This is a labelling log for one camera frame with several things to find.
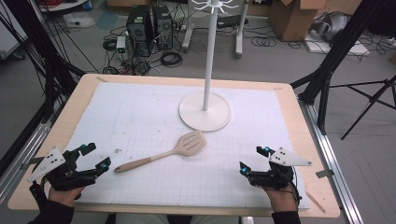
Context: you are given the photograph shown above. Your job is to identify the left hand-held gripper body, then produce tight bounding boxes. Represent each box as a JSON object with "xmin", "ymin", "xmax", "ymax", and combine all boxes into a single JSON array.
[{"xmin": 27, "ymin": 147, "xmax": 98, "ymax": 192}]

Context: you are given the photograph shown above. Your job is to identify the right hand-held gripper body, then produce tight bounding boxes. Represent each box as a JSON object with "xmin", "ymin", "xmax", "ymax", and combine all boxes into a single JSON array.
[{"xmin": 248, "ymin": 147, "xmax": 313, "ymax": 189}]

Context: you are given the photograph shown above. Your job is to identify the beige slotted spatula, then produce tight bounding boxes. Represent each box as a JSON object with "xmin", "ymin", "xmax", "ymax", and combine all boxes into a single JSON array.
[{"xmin": 113, "ymin": 130, "xmax": 207, "ymax": 174}]

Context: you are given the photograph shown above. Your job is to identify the person's left hand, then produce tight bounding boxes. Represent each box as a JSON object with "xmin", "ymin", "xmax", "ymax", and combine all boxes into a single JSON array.
[{"xmin": 48, "ymin": 186, "xmax": 86, "ymax": 208}]

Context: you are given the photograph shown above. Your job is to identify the person's right hand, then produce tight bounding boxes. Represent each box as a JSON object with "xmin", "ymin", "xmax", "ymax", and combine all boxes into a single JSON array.
[{"xmin": 264, "ymin": 187, "xmax": 299, "ymax": 214}]

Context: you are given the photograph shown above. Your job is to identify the wooden table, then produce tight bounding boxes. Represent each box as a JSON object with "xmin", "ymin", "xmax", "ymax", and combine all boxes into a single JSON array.
[{"xmin": 7, "ymin": 73, "xmax": 341, "ymax": 218}]

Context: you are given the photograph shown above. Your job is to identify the white hook rack stand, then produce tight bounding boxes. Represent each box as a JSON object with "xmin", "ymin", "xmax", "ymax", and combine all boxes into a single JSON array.
[{"xmin": 178, "ymin": 0, "xmax": 239, "ymax": 133}]

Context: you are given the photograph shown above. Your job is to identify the white grid mat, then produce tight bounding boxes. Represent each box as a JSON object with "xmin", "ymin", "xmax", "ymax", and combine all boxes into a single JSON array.
[{"xmin": 65, "ymin": 81, "xmax": 311, "ymax": 210}]

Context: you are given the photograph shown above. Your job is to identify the small white power box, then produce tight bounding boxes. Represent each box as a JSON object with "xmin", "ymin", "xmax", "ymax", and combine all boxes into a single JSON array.
[{"xmin": 115, "ymin": 35, "xmax": 127, "ymax": 54}]

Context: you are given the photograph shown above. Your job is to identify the black tripod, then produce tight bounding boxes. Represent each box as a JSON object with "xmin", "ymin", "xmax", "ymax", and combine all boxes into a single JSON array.
[{"xmin": 329, "ymin": 74, "xmax": 396, "ymax": 141}]

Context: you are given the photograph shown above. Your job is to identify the white rolling stand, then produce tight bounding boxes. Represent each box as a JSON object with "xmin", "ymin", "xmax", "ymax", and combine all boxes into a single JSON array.
[{"xmin": 181, "ymin": 0, "xmax": 250, "ymax": 60}]

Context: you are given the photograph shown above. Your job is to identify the black computer tower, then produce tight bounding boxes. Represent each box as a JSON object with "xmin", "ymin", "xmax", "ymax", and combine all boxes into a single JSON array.
[
  {"xmin": 151, "ymin": 4, "xmax": 174, "ymax": 51},
  {"xmin": 125, "ymin": 4, "xmax": 154, "ymax": 58}
]

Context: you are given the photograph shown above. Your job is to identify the cardboard box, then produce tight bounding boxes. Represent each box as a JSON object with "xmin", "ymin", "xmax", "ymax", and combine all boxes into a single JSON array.
[{"xmin": 268, "ymin": 0, "xmax": 327, "ymax": 43}]

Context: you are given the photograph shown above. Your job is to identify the white foam board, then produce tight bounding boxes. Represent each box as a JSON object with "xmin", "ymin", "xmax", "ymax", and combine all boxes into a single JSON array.
[{"xmin": 303, "ymin": 30, "xmax": 372, "ymax": 57}]

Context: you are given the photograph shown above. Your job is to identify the grey bag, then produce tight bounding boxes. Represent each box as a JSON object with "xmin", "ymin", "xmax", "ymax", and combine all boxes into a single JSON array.
[{"xmin": 310, "ymin": 11, "xmax": 352, "ymax": 43}]

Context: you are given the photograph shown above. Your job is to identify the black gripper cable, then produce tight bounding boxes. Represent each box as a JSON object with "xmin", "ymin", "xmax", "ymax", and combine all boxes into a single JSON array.
[{"xmin": 284, "ymin": 169, "xmax": 304, "ymax": 207}]

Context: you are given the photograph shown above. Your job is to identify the aluminium rail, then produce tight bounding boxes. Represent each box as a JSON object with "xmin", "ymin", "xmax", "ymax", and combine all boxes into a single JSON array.
[
  {"xmin": 0, "ymin": 119, "xmax": 53, "ymax": 203},
  {"xmin": 298, "ymin": 98, "xmax": 364, "ymax": 224}
]

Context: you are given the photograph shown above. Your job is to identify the black metal frame post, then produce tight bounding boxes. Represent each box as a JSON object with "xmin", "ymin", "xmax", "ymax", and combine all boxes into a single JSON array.
[
  {"xmin": 0, "ymin": 0, "xmax": 87, "ymax": 123},
  {"xmin": 290, "ymin": 0, "xmax": 389, "ymax": 135}
]

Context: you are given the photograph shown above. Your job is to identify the coiled black cable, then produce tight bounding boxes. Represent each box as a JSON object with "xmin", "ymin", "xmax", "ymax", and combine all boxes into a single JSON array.
[
  {"xmin": 250, "ymin": 35, "xmax": 277, "ymax": 49},
  {"xmin": 160, "ymin": 50, "xmax": 184, "ymax": 68}
]

